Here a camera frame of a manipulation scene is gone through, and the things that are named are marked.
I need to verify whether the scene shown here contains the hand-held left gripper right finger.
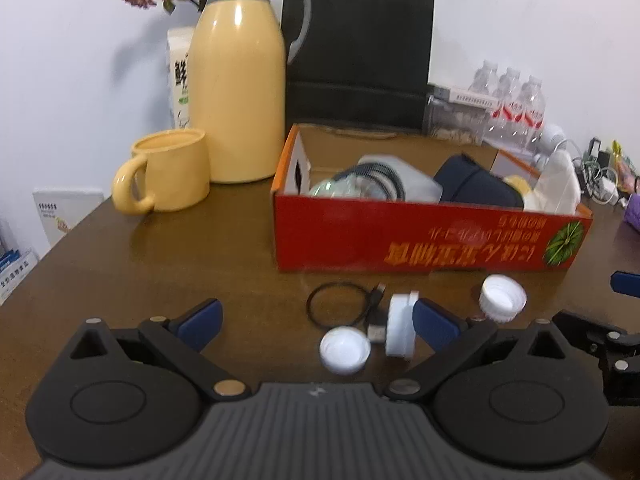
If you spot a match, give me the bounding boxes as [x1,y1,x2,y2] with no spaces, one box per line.
[386,298,576,403]

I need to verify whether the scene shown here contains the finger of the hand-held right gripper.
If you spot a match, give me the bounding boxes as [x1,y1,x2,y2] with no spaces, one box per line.
[552,310,640,406]
[611,271,640,297]

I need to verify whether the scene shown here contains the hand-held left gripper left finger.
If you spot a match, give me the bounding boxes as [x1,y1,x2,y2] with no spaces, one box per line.
[62,298,251,402]

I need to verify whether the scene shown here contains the red cardboard box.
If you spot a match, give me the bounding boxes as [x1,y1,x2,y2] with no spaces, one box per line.
[270,123,595,275]

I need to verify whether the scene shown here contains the clear jar of white balls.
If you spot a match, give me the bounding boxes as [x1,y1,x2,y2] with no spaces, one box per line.
[356,154,444,204]

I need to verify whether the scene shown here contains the yellow and white plush toy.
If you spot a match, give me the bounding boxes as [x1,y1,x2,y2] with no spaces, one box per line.
[502,174,543,211]

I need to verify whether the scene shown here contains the navy zip pouch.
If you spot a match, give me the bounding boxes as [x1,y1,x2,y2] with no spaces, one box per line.
[431,152,526,209]

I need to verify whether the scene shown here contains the clear iridescent plastic bag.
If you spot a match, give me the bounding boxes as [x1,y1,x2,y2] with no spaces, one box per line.
[307,172,366,198]

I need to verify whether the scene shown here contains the purple pack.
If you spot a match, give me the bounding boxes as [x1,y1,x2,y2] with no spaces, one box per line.
[622,195,640,231]

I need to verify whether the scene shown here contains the ribbed white screw cap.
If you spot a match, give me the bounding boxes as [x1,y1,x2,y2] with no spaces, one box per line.
[477,274,528,323]

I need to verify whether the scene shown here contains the smooth white plastic cap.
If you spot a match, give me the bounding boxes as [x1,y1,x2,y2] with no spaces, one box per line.
[320,326,372,375]

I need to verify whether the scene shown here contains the colourful snack packet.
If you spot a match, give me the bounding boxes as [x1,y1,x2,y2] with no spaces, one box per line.
[611,140,638,176]

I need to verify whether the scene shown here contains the yellow ceramic mug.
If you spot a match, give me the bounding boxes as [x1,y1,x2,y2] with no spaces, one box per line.
[111,128,211,216]

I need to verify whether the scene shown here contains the white booklet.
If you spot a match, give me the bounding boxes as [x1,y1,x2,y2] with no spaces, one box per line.
[32,189,106,261]

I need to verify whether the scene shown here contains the blue and white pack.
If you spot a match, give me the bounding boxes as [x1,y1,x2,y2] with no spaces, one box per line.
[0,247,41,306]

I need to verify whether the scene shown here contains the clear water bottle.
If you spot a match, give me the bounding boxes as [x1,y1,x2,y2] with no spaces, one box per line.
[515,76,546,148]
[470,60,501,98]
[492,66,523,146]

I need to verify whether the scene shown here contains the clear container of seeds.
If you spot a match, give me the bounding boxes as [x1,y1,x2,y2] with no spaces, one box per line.
[424,87,493,147]

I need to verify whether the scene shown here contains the flat white box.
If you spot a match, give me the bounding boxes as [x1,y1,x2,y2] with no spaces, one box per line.
[440,85,501,107]

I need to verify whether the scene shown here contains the yellow thermos jug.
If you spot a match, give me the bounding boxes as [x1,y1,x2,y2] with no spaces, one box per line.
[187,0,312,184]

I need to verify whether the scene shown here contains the white milk carton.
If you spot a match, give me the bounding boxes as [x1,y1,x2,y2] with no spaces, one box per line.
[166,26,196,131]

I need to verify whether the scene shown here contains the black paper bag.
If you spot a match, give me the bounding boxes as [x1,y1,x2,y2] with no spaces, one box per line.
[281,0,436,136]

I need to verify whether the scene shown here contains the black usb cable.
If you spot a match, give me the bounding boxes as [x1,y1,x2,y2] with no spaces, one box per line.
[306,282,390,342]

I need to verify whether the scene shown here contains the tangle of cables and chargers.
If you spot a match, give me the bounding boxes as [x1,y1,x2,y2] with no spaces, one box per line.
[570,150,621,206]

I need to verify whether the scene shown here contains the black coiled cable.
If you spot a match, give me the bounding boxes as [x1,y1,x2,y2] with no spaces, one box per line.
[330,166,407,200]

